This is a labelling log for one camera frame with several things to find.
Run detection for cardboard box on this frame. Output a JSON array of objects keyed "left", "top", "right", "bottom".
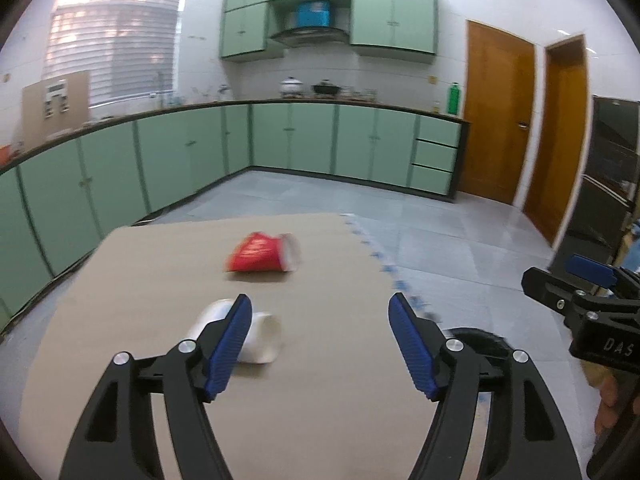
[{"left": 21, "top": 70, "right": 92, "bottom": 143}]

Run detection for window blinds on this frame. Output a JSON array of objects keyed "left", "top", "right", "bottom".
[{"left": 42, "top": 0, "right": 188, "bottom": 108}]

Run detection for red paper cup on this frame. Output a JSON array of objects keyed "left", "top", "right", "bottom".
[{"left": 224, "top": 231, "right": 302, "bottom": 275}]

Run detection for person's right hand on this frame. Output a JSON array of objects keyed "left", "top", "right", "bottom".
[{"left": 594, "top": 372, "right": 626, "bottom": 436}]

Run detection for black refrigerator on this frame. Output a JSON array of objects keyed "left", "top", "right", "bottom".
[{"left": 550, "top": 94, "right": 640, "bottom": 286}]

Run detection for white paper cup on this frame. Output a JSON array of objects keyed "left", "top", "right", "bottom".
[{"left": 186, "top": 298, "right": 282, "bottom": 365}]

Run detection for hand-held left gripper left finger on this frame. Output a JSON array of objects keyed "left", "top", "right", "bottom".
[{"left": 59, "top": 293, "right": 253, "bottom": 480}]

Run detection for green kitchen cabinets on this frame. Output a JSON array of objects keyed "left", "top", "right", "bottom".
[
  {"left": 220, "top": 0, "right": 438, "bottom": 64},
  {"left": 0, "top": 101, "right": 472, "bottom": 336}
]

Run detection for steel range hood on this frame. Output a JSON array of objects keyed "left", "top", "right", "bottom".
[{"left": 266, "top": 27, "right": 351, "bottom": 49}]

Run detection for blue box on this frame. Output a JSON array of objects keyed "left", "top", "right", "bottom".
[{"left": 295, "top": 0, "right": 331, "bottom": 28}]

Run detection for orange wooden door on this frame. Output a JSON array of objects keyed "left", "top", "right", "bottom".
[
  {"left": 522, "top": 34, "right": 590, "bottom": 248},
  {"left": 459, "top": 19, "right": 536, "bottom": 206}
]

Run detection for black wok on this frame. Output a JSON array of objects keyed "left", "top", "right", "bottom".
[{"left": 311, "top": 79, "right": 342, "bottom": 99}]

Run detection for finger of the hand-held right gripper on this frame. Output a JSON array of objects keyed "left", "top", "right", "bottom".
[
  {"left": 565, "top": 255, "right": 640, "bottom": 293},
  {"left": 521, "top": 267, "right": 601, "bottom": 328}
]

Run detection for green lower kitchen cabinets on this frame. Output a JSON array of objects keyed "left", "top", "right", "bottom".
[{"left": 0, "top": 101, "right": 472, "bottom": 336}]

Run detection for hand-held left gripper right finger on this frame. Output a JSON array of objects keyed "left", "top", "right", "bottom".
[{"left": 388, "top": 292, "right": 583, "bottom": 480}]

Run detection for green upper kitchen cabinets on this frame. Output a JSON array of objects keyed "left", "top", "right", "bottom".
[{"left": 220, "top": 0, "right": 438, "bottom": 64}]

